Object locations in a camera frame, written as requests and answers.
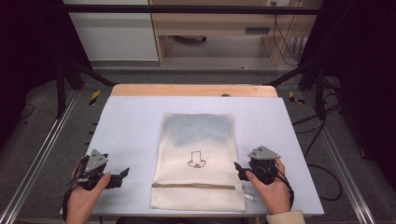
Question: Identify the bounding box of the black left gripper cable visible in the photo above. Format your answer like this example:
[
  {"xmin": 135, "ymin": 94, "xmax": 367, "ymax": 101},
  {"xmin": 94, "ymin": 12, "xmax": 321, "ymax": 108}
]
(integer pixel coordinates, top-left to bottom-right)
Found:
[{"xmin": 62, "ymin": 155, "xmax": 90, "ymax": 222}]

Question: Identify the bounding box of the black metal stand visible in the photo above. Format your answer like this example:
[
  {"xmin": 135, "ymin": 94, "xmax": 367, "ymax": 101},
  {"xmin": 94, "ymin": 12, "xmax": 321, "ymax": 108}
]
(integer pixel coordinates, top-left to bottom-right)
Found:
[
  {"xmin": 55, "ymin": 58, "xmax": 117, "ymax": 119},
  {"xmin": 266, "ymin": 57, "xmax": 329, "ymax": 121}
]

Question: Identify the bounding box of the white table mat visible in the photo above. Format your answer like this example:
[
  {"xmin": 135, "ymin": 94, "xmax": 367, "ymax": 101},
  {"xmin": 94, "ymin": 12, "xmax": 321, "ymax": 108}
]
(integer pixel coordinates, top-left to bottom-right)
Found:
[{"xmin": 60, "ymin": 95, "xmax": 325, "ymax": 218}]

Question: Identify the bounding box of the white cabinet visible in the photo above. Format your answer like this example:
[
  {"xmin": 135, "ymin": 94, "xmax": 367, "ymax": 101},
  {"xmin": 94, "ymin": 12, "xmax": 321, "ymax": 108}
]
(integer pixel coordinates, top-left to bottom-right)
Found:
[{"xmin": 63, "ymin": 0, "xmax": 160, "ymax": 63}]

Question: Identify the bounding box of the yellow black tape piece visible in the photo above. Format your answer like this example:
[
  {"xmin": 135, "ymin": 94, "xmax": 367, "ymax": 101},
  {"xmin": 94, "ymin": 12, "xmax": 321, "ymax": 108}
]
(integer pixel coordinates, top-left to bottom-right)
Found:
[
  {"xmin": 88, "ymin": 90, "xmax": 103, "ymax": 107},
  {"xmin": 287, "ymin": 91, "xmax": 306, "ymax": 105}
]

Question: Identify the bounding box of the bundle of hanging cables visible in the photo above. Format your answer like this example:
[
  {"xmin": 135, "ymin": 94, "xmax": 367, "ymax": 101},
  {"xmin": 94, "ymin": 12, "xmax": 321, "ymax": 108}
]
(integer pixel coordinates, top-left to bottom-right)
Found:
[{"xmin": 271, "ymin": 0, "xmax": 305, "ymax": 67}]

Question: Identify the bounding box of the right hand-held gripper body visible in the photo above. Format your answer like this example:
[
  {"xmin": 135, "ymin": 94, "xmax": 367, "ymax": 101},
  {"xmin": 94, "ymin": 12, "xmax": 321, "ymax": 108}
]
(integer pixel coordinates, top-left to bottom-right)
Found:
[{"xmin": 247, "ymin": 145, "xmax": 281, "ymax": 186}]

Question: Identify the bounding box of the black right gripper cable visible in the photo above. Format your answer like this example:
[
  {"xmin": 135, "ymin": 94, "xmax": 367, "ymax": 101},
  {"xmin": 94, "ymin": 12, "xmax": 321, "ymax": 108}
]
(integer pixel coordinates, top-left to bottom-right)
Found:
[{"xmin": 275, "ymin": 172, "xmax": 295, "ymax": 210}]

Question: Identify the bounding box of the wooden table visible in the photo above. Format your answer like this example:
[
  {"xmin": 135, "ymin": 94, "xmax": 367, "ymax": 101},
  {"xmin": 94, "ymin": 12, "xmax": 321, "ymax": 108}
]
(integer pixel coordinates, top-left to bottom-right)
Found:
[{"xmin": 110, "ymin": 83, "xmax": 279, "ymax": 98}]

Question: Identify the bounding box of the beige right sleeve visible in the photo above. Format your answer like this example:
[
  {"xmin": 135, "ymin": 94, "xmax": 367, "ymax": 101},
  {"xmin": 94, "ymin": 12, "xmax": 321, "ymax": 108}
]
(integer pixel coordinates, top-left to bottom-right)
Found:
[{"xmin": 265, "ymin": 210, "xmax": 307, "ymax": 224}]

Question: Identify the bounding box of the aluminium floor rail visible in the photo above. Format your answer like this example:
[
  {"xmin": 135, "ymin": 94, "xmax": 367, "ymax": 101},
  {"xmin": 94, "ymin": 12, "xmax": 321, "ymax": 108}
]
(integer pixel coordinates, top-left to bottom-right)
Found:
[
  {"xmin": 0, "ymin": 90, "xmax": 79, "ymax": 224},
  {"xmin": 302, "ymin": 91, "xmax": 377, "ymax": 224}
]

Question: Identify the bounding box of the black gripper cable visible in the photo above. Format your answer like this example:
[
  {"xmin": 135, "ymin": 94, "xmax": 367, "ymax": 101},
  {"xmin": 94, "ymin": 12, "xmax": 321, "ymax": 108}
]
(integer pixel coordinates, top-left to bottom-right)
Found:
[
  {"xmin": 275, "ymin": 172, "xmax": 295, "ymax": 210},
  {"xmin": 62, "ymin": 155, "xmax": 90, "ymax": 222}
]

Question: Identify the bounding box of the black curtain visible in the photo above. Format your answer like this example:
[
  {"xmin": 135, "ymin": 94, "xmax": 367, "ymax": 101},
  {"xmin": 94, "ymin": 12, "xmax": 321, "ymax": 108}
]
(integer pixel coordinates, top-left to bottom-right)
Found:
[
  {"xmin": 300, "ymin": 0, "xmax": 396, "ymax": 183},
  {"xmin": 0, "ymin": 0, "xmax": 92, "ymax": 148}
]

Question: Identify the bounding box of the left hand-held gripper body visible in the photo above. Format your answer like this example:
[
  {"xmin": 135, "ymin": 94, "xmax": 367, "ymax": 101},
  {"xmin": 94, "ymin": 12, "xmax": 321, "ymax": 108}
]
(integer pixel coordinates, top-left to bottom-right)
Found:
[{"xmin": 75, "ymin": 148, "xmax": 110, "ymax": 191}]

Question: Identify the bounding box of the black horizontal frame bar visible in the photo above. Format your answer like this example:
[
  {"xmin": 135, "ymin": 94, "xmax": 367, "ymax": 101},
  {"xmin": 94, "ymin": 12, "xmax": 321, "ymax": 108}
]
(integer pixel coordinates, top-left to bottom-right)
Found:
[{"xmin": 61, "ymin": 4, "xmax": 322, "ymax": 16}]

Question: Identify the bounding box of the black floor cable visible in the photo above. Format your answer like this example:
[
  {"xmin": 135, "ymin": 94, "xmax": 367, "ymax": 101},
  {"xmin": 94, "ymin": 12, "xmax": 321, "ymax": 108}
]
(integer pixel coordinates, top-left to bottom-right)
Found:
[{"xmin": 291, "ymin": 102, "xmax": 344, "ymax": 203}]

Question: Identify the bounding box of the person's left hand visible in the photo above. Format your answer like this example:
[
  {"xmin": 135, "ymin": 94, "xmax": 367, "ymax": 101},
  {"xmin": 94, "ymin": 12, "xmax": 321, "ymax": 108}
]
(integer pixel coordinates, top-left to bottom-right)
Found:
[{"xmin": 64, "ymin": 172, "xmax": 112, "ymax": 224}]

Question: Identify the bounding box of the grey desk label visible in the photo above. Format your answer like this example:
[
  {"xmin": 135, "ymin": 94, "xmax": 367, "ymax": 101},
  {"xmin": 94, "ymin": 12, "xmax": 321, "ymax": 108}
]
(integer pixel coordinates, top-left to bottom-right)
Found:
[{"xmin": 244, "ymin": 26, "xmax": 272, "ymax": 35}]

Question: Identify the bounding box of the white mesh laundry bag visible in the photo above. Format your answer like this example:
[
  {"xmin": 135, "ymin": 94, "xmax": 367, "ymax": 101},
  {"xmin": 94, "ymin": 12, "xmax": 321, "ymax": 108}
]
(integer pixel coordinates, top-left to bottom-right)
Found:
[{"xmin": 150, "ymin": 112, "xmax": 247, "ymax": 213}]

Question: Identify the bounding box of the wooden desk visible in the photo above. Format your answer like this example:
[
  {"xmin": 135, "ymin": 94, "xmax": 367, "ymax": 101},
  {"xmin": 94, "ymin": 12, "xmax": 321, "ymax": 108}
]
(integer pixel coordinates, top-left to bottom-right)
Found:
[{"xmin": 148, "ymin": 0, "xmax": 323, "ymax": 67}]

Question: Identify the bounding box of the person's right hand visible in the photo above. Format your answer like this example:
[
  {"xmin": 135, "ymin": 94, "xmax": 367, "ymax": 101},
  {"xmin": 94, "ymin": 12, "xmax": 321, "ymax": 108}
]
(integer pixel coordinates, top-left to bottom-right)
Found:
[{"xmin": 245, "ymin": 158, "xmax": 292, "ymax": 216}]

